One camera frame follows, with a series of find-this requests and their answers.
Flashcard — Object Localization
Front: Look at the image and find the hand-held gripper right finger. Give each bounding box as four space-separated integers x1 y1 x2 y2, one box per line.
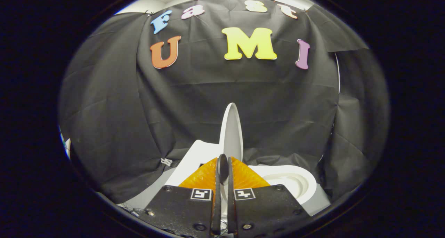
227 157 310 237

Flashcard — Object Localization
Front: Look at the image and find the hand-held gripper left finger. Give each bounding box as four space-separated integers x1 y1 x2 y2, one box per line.
144 153 229 237

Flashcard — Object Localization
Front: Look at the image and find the white toilet lid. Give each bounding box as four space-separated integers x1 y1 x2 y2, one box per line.
219 102 244 214

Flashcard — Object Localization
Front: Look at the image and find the white toilet bowl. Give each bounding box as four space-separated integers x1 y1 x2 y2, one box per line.
248 165 318 206

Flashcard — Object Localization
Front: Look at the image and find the white toilet tank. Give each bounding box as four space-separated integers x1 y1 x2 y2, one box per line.
163 140 225 188

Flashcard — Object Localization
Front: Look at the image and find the black backdrop cloth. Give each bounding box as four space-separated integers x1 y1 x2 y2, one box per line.
58 0 390 204

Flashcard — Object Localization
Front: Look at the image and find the thin black cable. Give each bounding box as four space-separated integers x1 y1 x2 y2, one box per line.
118 203 149 217

